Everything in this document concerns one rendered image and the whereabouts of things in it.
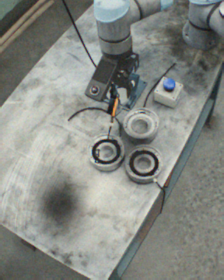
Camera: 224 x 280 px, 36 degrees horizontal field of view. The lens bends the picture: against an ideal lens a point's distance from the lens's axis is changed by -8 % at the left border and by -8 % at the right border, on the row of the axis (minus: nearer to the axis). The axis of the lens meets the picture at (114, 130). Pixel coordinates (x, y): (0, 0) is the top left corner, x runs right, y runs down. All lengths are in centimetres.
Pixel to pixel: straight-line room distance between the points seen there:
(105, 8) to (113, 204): 53
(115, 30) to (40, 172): 50
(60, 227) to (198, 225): 98
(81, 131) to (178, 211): 88
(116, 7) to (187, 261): 134
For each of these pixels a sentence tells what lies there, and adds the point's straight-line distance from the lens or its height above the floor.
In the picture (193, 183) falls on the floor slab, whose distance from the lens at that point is 189.
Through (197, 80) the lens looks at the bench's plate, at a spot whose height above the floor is 80.
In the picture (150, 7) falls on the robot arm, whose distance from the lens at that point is 78.
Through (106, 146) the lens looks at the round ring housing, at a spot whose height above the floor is 82.
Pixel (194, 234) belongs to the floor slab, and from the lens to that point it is 180.
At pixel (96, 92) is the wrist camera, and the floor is 107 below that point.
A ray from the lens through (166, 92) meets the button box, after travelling 111.
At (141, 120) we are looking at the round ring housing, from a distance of 107.
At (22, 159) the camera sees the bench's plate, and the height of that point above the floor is 80.
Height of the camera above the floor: 172
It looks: 58 degrees down
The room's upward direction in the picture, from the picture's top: 7 degrees counter-clockwise
